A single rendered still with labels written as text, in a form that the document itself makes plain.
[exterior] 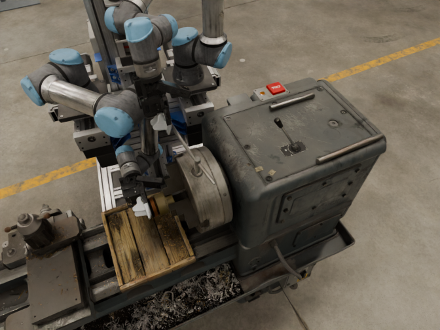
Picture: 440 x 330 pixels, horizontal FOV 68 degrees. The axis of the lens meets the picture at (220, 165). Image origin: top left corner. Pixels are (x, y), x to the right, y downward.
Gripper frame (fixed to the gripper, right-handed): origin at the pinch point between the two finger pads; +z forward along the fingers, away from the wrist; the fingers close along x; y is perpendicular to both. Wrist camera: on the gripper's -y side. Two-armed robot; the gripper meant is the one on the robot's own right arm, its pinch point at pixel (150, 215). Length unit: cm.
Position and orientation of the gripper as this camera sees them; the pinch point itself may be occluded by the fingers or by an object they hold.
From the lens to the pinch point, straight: 123.0
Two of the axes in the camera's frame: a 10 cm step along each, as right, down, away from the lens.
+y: -9.2, 3.1, -2.4
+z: 3.9, 7.2, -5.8
